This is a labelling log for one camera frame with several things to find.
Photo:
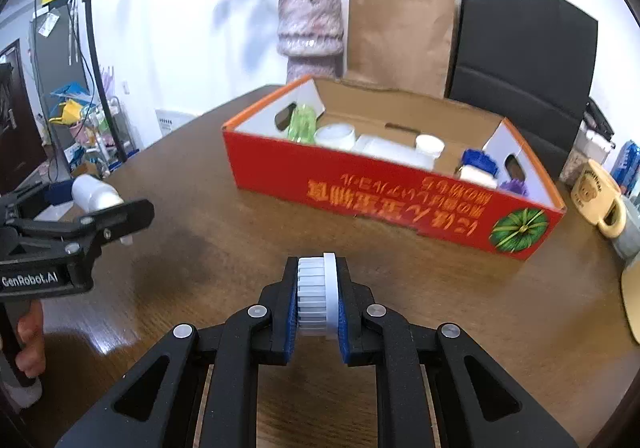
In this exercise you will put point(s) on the glass jar with clip lid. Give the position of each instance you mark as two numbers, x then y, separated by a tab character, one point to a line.
585	148

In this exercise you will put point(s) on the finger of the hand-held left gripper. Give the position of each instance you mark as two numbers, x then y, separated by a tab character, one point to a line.
57	193
125	218

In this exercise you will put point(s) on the white spray bottle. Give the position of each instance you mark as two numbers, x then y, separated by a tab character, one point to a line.
97	193

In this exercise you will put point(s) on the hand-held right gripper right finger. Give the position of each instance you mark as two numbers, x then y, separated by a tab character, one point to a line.
342	333

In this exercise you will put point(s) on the red cardboard box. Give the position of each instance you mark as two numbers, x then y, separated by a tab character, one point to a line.
380	198

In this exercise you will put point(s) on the blue plastic cap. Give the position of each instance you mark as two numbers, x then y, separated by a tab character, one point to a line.
480	159

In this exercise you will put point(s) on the dark brown door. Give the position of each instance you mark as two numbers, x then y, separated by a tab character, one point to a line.
20	128

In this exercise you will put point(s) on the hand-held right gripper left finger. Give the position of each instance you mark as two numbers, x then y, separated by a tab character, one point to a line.
292	333

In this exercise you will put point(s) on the grey cabinet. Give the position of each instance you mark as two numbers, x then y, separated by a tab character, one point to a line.
57	48

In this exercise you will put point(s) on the small white bottle cap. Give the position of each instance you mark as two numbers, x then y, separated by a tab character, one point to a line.
430	145

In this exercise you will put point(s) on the translucent rectangular plastic container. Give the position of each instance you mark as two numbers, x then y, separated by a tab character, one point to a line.
390	153

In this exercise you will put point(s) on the green spray bottle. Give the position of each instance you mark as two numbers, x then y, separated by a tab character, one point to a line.
302	124

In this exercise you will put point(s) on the yellow bear mug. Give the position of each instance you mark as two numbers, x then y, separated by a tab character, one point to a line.
595	198

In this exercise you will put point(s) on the brown paper bag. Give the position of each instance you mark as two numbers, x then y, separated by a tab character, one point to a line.
400	33

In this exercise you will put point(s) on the person's left hand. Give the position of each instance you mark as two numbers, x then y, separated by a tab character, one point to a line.
34	338

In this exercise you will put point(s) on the white ribbed cap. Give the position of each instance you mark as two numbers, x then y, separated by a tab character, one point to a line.
317	298

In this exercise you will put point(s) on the black light stand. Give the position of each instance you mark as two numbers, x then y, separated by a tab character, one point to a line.
97	53

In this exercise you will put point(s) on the purple plastic cap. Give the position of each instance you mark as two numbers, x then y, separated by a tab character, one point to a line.
515	188

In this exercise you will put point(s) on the pink speckled vase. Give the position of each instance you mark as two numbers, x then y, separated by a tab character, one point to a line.
310	33

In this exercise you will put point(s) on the grey cup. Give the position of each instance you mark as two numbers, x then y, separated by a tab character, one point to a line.
630	233

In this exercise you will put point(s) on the white pill bottle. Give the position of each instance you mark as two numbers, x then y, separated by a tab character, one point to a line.
335	137

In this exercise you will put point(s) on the black paper bag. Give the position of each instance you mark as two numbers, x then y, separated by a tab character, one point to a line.
525	68

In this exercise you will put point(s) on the cluttered storage rack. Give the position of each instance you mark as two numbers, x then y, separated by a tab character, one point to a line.
85	133

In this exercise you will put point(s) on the blue drink can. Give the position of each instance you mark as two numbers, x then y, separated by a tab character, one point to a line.
629	163

